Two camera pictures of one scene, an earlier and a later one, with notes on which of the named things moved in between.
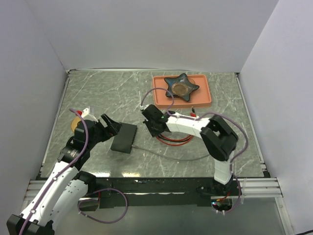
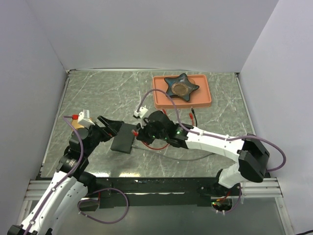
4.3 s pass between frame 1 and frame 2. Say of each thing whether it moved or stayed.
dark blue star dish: stayed
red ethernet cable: moved
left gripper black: stayed
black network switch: stayed
